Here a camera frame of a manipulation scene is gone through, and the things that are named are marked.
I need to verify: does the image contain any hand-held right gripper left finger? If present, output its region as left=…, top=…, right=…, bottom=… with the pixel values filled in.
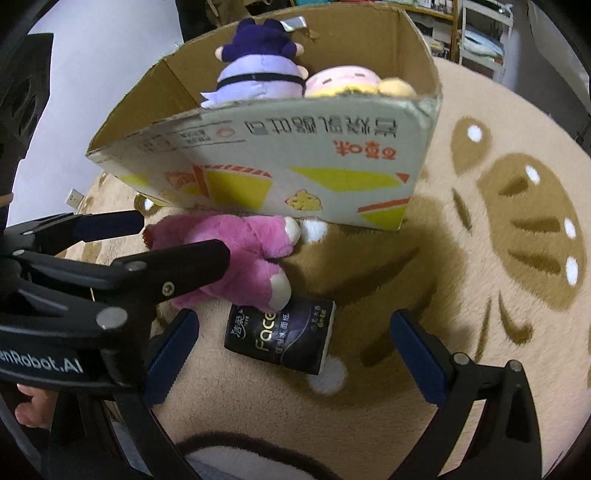
left=48, top=308, right=200, bottom=480

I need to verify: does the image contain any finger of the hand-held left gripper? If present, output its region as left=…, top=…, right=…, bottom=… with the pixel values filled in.
left=14, top=239, right=232, bottom=304
left=4, top=210, right=146, bottom=256

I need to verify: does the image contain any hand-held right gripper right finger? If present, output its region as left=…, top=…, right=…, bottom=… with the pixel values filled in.
left=390, top=309, right=543, bottom=480

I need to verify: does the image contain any pink bear plush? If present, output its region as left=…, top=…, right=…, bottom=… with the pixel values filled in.
left=143, top=215, right=302, bottom=312

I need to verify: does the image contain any black tissue pack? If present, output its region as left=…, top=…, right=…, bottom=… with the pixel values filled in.
left=224, top=298, right=337, bottom=376

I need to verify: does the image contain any printed cardboard box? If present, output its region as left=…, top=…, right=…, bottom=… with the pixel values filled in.
left=85, top=4, right=443, bottom=232

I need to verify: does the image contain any purple-haired doll plush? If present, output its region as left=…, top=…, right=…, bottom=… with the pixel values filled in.
left=200, top=18, right=310, bottom=109

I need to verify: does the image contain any pink cube plush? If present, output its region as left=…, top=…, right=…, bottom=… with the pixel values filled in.
left=304, top=66, right=384, bottom=99

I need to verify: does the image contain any yellow plush toy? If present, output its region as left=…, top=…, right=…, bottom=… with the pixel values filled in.
left=376, top=78, right=419, bottom=99

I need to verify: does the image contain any person's left hand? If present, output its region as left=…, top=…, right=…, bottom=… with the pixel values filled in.
left=14, top=384, right=60, bottom=430

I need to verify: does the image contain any dark object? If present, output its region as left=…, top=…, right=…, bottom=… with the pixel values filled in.
left=0, top=32, right=54, bottom=153

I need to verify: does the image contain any light blue cloth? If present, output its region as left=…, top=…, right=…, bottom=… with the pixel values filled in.
left=464, top=28, right=502, bottom=56

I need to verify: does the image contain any yellow wooden shelf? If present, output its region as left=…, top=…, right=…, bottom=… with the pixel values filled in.
left=402, top=0, right=462, bottom=63

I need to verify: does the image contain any white trolley cart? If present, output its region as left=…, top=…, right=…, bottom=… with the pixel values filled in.
left=459, top=0, right=514, bottom=84

